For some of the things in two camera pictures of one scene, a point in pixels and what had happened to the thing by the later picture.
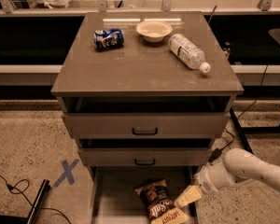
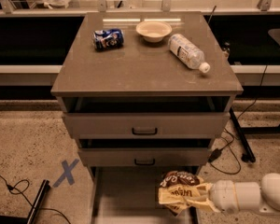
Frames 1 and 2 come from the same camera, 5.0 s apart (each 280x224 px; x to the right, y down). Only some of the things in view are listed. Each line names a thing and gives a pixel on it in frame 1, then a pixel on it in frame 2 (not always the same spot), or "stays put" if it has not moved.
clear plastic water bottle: (189, 52) stays put
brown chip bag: (161, 206) to (177, 188)
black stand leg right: (240, 131) stays put
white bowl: (154, 31) stays put
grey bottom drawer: (115, 198) stays put
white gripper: (203, 181) to (222, 195)
